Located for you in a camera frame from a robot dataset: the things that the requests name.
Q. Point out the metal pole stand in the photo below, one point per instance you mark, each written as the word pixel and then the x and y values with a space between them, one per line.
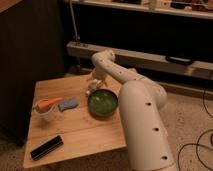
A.
pixel 79 67

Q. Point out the orange carrot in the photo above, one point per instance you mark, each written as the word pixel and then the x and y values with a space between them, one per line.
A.
pixel 48 102

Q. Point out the dark cabinet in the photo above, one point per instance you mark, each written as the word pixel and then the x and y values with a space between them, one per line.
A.
pixel 31 49

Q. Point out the clear measuring cup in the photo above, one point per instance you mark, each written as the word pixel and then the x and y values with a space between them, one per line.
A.
pixel 44 110

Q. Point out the green ceramic bowl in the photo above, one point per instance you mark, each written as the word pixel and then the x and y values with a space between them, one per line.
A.
pixel 102 103

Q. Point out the blue sponge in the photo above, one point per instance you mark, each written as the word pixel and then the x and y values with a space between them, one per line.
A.
pixel 67 104

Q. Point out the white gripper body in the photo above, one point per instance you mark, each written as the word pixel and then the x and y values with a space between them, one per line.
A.
pixel 99 74

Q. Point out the white plastic bottle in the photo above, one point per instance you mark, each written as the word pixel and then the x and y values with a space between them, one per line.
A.
pixel 93 85

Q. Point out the black handle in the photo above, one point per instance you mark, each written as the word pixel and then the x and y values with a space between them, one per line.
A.
pixel 180 61

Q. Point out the wooden table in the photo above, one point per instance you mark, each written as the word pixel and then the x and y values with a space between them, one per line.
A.
pixel 81 133

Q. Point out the white shelf rail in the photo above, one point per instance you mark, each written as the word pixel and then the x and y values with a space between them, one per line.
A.
pixel 148 61

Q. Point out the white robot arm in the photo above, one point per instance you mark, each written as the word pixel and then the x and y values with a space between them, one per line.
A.
pixel 140 100

